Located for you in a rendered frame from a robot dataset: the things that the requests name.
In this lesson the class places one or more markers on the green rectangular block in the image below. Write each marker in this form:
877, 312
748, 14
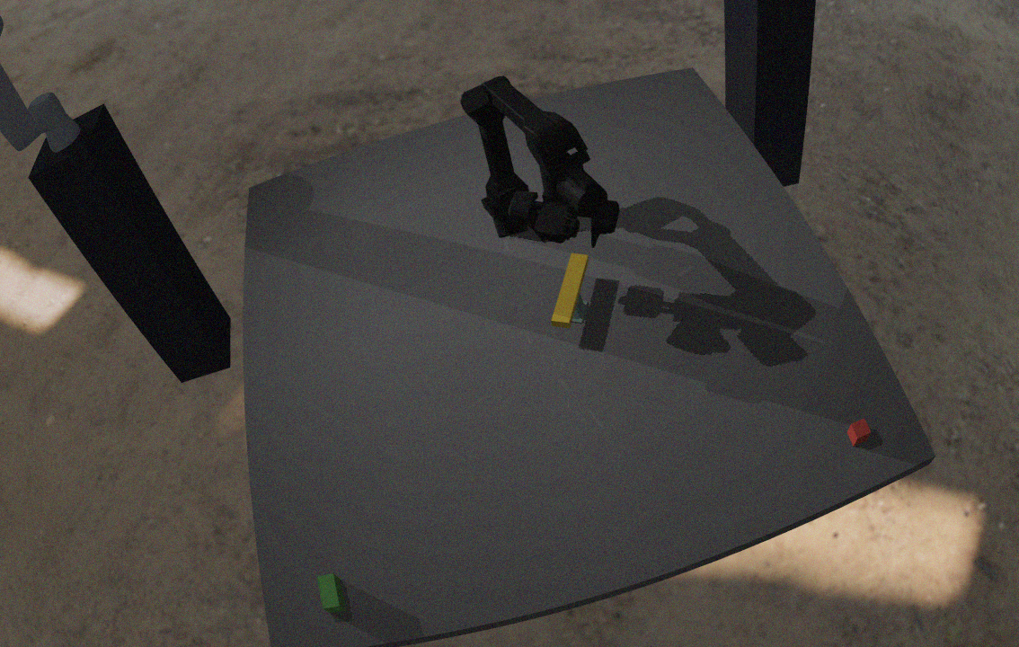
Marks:
331, 593

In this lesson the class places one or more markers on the yellow bar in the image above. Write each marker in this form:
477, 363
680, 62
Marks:
567, 300

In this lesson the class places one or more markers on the red cube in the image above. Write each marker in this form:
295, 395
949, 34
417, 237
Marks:
858, 432

